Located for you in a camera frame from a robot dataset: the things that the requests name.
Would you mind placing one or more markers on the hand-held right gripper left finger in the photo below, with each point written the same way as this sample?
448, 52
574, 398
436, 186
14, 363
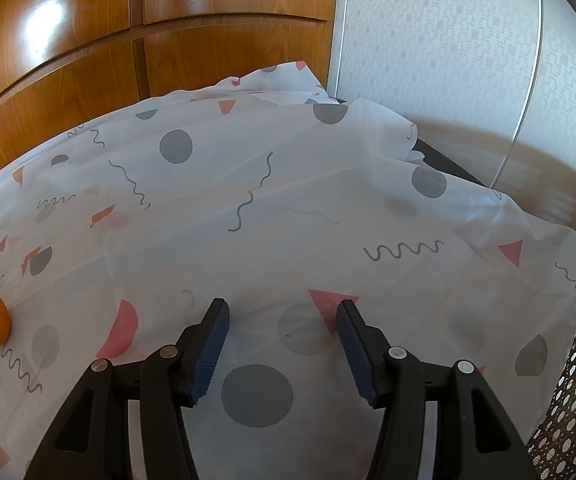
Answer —
210, 355

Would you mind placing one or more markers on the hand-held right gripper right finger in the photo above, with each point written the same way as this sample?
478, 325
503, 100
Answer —
358, 355

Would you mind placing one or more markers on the patterned white tablecloth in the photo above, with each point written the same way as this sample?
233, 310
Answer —
268, 240

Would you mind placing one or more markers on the woven rattan chair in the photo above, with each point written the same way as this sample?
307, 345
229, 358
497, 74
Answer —
575, 375

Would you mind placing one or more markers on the wooden cabinet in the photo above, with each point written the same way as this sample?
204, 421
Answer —
118, 60

